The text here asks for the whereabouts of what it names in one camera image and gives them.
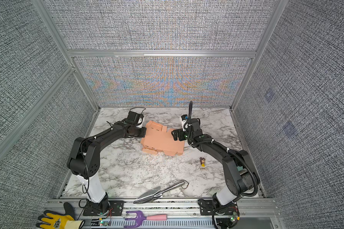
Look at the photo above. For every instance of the pink paper box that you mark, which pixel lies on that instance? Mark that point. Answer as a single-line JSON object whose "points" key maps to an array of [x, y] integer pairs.
{"points": [[159, 139]]}

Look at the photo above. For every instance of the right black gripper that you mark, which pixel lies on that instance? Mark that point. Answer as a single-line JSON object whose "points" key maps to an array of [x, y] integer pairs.
{"points": [[180, 132]]}

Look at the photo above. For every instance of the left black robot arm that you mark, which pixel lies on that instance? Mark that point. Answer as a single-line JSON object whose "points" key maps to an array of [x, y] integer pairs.
{"points": [[84, 159]]}

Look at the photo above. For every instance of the purple pink hand rake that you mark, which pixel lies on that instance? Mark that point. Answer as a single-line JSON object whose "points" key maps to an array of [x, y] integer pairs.
{"points": [[140, 218]]}

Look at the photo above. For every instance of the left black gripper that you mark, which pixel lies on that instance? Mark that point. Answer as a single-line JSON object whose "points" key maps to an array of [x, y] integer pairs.
{"points": [[143, 135]]}

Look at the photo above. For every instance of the yellow black work glove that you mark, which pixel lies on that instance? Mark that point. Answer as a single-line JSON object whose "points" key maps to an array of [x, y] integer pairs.
{"points": [[54, 220]]}

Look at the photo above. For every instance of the small brown yellow figurine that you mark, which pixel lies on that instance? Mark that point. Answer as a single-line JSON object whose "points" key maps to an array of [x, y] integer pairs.
{"points": [[202, 162]]}

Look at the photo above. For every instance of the metal garden trowel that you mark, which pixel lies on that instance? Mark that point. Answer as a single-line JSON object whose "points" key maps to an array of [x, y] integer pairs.
{"points": [[157, 193]]}

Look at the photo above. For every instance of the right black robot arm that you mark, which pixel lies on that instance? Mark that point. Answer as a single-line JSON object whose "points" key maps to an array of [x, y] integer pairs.
{"points": [[240, 177]]}

